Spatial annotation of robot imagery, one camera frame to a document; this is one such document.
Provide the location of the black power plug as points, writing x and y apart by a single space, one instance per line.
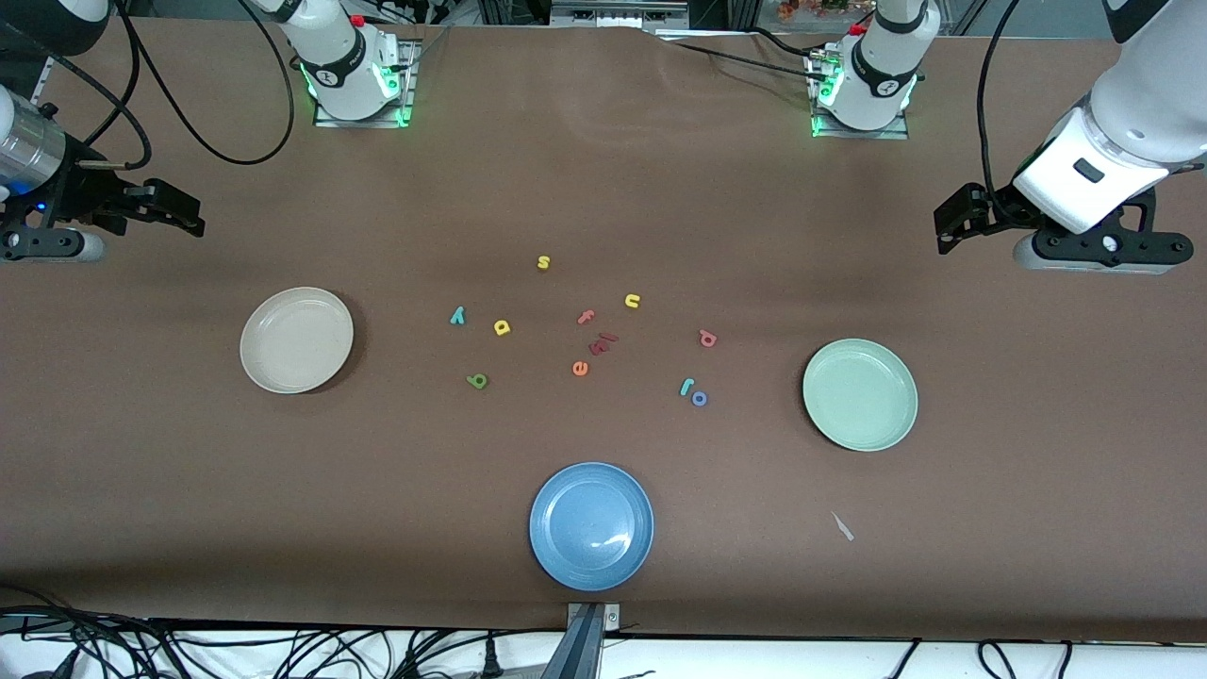
490 660

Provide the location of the beige brown plate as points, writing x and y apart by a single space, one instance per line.
296 339

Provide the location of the pink letter p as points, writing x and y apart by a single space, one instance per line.
703 336

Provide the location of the brown table cover sheet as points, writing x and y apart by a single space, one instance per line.
189 490

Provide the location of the blue plate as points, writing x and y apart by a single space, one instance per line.
591 526

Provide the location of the grey metal rail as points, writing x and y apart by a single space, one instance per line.
618 13

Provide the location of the aluminium frame profile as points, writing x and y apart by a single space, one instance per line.
41 85

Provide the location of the light green plate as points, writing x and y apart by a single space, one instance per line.
860 394

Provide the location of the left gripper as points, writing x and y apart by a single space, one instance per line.
998 209

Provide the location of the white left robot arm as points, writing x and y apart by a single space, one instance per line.
882 80

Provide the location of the white paper scrap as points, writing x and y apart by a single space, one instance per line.
842 526

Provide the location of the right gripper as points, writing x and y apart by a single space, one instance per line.
77 196

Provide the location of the orange artificial flowers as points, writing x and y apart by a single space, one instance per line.
820 8

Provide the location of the metal table edge bracket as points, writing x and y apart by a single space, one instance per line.
586 641

